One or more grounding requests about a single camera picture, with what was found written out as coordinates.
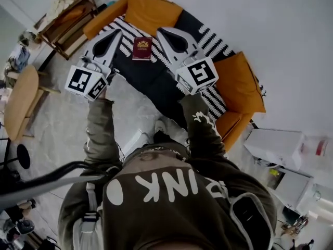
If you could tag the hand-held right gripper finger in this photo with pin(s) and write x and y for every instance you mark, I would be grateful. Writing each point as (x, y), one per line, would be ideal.
(186, 36)
(166, 49)

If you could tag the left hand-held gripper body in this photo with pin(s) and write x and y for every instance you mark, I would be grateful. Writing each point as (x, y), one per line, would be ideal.
(84, 81)

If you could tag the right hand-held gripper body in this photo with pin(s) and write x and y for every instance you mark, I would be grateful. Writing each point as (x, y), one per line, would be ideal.
(196, 74)

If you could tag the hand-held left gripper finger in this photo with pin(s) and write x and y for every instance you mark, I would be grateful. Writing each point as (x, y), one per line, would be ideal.
(102, 37)
(115, 48)

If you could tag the orange sofa seat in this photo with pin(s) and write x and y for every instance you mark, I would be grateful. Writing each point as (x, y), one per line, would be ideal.
(102, 25)

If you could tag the dark red book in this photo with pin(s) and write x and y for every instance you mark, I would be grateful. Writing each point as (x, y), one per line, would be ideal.
(141, 49)

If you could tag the person's right forearm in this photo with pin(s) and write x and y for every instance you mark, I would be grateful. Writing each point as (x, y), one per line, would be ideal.
(201, 124)

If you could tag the person's left forearm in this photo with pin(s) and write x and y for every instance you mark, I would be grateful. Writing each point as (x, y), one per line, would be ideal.
(100, 129)

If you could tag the black white striped blanket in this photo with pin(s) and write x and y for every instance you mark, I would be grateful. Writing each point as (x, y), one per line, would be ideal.
(145, 74)

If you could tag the wooden shelf rack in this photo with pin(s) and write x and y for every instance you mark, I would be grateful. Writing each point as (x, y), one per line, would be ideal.
(65, 25)

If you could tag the orange cushion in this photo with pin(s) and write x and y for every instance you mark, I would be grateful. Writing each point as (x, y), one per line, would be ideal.
(152, 9)
(238, 85)

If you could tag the cream cloth bundle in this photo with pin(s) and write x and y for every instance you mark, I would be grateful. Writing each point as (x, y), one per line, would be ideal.
(60, 4)

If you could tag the person's light shoe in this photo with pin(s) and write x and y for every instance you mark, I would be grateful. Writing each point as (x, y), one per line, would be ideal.
(161, 126)

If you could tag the round wooden side table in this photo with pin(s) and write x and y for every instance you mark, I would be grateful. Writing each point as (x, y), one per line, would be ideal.
(22, 100)

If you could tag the black round stool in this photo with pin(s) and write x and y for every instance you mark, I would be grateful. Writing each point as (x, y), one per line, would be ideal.
(23, 156)

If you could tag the white cardboard box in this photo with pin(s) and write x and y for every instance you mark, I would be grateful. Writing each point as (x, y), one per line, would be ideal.
(275, 146)

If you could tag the person's brown sweatshirt torso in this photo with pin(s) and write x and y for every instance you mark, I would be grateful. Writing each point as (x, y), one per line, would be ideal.
(166, 204)

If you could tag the clear plastic bag red label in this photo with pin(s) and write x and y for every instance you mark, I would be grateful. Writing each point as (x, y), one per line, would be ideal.
(318, 147)

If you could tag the white cabinet box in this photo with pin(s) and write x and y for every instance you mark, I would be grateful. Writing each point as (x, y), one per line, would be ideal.
(296, 186)

